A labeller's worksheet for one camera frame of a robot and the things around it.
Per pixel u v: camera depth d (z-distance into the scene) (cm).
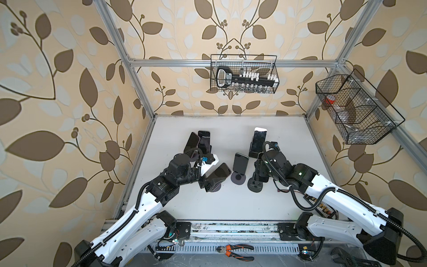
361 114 73
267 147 69
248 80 83
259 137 94
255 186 84
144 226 59
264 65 91
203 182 61
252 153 95
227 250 70
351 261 67
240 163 83
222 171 83
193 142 93
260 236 74
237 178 90
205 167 59
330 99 87
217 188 87
